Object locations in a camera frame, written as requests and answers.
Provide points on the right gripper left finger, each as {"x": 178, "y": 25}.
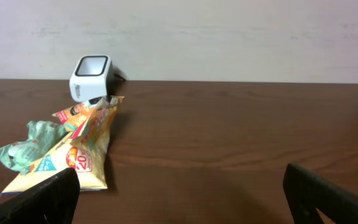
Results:
{"x": 50, "y": 201}

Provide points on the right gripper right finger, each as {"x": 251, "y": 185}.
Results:
{"x": 308, "y": 194}

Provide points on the mint green pouch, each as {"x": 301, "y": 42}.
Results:
{"x": 42, "y": 136}

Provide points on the cream snack bag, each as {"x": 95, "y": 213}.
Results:
{"x": 83, "y": 149}

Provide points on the white barcode scanner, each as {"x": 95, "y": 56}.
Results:
{"x": 94, "y": 76}

